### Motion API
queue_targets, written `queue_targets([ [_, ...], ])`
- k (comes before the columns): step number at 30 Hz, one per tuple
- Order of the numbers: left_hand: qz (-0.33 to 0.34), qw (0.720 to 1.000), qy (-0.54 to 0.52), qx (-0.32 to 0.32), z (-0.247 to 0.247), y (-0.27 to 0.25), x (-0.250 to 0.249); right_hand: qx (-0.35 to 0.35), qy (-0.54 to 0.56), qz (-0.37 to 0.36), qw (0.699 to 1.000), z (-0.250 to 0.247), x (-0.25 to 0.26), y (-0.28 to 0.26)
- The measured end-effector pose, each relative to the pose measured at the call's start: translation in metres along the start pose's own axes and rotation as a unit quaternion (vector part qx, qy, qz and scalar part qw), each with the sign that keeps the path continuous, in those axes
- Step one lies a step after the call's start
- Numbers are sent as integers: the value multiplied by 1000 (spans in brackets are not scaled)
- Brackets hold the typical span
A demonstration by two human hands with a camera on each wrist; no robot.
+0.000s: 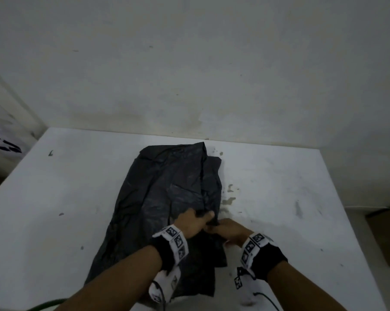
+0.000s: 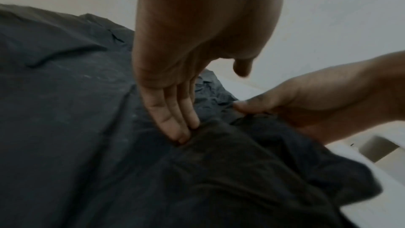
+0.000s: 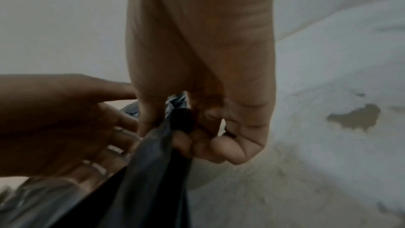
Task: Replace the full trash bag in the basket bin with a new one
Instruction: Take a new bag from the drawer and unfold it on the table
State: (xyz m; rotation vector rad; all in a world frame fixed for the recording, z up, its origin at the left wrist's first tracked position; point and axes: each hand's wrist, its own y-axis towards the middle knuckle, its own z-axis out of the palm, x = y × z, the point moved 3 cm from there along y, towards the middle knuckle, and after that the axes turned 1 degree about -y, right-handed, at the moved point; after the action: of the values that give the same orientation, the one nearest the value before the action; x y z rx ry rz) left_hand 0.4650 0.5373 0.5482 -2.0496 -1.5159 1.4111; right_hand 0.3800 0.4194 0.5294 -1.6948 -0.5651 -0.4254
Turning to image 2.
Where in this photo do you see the person's left hand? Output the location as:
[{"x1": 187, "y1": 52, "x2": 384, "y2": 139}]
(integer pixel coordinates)
[{"x1": 131, "y1": 0, "x2": 286, "y2": 145}]

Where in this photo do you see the person's right hand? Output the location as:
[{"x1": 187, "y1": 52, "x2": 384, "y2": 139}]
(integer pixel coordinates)
[{"x1": 232, "y1": 50, "x2": 405, "y2": 145}]

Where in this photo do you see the new black trash bag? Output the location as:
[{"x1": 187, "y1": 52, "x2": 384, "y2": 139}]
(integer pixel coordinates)
[{"x1": 0, "y1": 3, "x2": 384, "y2": 228}]

